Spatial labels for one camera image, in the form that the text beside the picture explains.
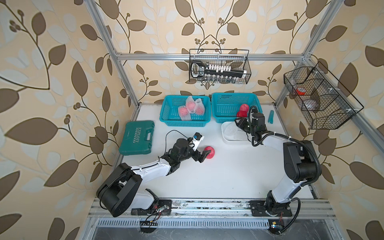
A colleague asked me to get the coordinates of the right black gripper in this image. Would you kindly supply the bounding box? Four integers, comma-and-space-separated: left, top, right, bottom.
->
235, 116, 256, 135

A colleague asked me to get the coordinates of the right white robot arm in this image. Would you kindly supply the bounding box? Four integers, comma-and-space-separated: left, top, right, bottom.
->
235, 109, 322, 211

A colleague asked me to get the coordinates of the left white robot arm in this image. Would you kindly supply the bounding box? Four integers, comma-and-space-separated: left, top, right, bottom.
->
96, 134, 215, 217

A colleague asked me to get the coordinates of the white plastic tub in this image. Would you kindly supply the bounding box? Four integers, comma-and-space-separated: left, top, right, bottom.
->
221, 122, 251, 145

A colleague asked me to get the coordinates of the right teal plastic basket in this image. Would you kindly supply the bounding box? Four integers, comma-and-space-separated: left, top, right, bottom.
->
211, 93, 263, 124

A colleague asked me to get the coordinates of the teal plastic basket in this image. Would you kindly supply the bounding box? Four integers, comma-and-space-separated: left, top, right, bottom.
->
160, 95, 211, 127
211, 93, 263, 124

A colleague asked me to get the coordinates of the left teal plastic basket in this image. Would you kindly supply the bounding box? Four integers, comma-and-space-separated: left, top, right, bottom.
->
160, 95, 211, 127

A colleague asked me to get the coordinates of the red tape roll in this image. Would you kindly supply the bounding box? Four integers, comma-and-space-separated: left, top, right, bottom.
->
296, 87, 307, 96

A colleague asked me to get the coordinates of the row of glass vials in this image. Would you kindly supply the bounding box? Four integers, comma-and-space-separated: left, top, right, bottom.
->
201, 75, 248, 85

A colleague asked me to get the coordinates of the green plastic tool case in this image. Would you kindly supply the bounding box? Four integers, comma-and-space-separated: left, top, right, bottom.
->
119, 120, 155, 156

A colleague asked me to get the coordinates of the black white tool set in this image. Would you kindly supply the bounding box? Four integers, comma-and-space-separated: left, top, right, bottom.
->
189, 61, 249, 78

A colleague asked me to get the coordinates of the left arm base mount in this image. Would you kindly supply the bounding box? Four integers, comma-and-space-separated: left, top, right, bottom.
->
131, 199, 173, 216

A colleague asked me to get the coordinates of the back black wire basket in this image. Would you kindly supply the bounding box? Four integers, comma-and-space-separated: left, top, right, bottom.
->
189, 48, 252, 85

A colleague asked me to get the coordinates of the side black wire basket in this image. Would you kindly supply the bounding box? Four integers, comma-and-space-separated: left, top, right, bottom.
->
284, 62, 364, 130

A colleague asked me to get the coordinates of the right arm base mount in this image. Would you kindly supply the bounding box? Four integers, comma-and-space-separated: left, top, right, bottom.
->
249, 198, 293, 217

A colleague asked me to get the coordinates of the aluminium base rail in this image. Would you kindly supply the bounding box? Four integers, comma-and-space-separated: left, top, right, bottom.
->
86, 197, 335, 219

